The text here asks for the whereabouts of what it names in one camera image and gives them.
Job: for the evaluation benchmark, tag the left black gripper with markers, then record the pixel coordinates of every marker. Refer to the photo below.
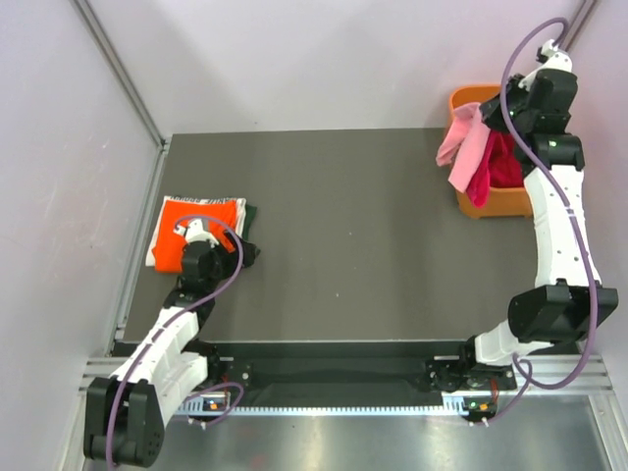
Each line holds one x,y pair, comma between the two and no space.
231,257

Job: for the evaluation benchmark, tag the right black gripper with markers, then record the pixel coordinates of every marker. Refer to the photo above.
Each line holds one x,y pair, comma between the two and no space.
491,111

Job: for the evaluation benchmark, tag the magenta t shirt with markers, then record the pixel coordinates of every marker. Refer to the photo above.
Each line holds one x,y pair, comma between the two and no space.
498,169

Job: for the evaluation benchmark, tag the light pink t shirt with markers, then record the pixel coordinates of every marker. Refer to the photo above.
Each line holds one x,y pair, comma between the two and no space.
464,145

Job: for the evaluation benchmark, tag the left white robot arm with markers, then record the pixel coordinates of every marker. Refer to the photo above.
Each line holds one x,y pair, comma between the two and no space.
126,413

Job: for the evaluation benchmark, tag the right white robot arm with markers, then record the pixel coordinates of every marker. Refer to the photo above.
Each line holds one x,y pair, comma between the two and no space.
568,296

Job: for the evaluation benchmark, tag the folded dark green t shirt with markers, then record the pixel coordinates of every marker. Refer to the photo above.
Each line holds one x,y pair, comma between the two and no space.
251,225

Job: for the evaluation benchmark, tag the folded white printed t shirt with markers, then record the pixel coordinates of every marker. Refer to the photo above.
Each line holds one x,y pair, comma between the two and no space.
165,247

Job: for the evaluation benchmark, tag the orange plastic basket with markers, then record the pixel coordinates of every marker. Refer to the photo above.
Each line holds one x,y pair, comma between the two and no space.
502,202

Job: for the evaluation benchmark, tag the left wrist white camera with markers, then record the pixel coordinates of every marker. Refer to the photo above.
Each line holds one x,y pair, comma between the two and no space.
197,230

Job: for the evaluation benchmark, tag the wrist white camera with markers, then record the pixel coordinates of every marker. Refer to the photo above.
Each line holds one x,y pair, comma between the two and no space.
549,57
197,230

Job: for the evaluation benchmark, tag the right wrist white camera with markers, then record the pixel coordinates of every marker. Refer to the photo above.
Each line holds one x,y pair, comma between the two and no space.
549,57

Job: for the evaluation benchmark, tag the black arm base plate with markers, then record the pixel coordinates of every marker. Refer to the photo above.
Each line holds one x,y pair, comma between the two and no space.
345,373

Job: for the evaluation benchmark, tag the aluminium frame rail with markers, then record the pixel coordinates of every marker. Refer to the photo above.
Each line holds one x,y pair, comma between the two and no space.
547,369

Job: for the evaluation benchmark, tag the grey slotted cable duct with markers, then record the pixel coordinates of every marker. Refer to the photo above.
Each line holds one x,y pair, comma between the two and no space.
213,405

